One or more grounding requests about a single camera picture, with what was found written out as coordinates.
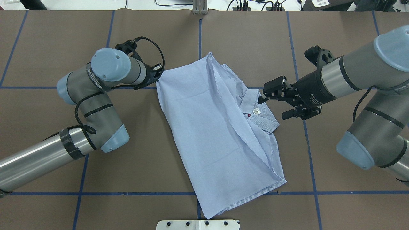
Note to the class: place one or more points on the blue striped button shirt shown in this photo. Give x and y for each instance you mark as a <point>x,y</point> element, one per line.
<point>224,137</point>

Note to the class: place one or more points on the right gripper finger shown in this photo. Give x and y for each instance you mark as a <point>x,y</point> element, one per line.
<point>288,114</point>
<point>262,99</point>

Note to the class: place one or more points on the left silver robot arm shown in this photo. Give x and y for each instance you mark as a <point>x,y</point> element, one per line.
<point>98,127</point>

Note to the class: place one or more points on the aluminium frame post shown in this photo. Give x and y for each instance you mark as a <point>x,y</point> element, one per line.
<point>199,7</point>

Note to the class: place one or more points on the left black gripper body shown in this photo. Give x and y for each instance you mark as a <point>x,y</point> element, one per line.
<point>151,76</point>

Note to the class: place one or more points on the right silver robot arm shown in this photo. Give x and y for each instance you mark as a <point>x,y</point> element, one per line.
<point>381,68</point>

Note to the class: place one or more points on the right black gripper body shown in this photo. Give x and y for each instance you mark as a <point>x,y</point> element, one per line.
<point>308,90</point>

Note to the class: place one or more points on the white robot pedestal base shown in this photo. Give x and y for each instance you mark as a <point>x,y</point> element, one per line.
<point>228,224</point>

